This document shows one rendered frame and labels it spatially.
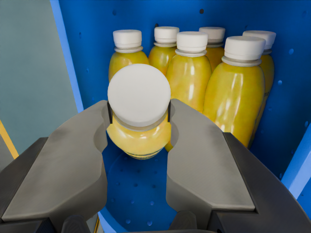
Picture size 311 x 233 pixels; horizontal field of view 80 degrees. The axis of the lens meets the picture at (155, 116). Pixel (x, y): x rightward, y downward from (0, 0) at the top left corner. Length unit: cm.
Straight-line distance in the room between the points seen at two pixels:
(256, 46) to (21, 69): 156
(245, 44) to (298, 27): 11
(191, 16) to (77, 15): 19
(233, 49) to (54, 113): 158
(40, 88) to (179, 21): 140
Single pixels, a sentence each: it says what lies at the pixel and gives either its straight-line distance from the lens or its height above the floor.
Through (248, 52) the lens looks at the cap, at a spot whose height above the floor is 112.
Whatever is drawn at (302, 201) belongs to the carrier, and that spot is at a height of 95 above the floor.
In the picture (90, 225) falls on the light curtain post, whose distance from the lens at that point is 97.
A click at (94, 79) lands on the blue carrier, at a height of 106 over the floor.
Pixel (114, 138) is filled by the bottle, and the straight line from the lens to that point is 16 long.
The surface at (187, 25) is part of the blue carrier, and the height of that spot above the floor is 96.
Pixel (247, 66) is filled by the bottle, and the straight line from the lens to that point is 22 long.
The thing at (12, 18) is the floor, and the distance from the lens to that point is 157.
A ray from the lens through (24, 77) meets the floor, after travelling 166.
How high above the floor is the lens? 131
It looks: 59 degrees down
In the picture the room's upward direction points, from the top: 178 degrees clockwise
